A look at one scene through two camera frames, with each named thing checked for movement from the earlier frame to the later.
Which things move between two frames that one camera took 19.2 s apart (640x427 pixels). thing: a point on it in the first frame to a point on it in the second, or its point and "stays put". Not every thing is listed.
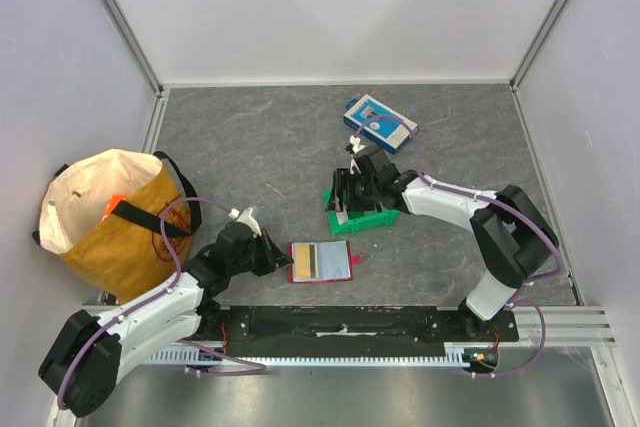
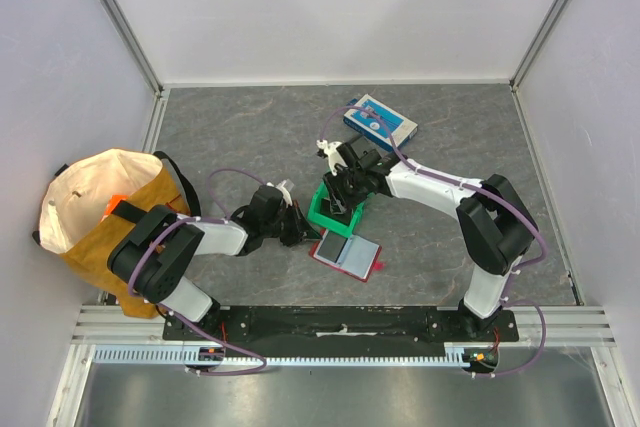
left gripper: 273,257 to 301,228
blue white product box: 379,123 stays put
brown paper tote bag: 123,219 stays put
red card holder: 330,261 to 350,255
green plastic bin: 356,220 to 340,227
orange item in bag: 112,203 stays put
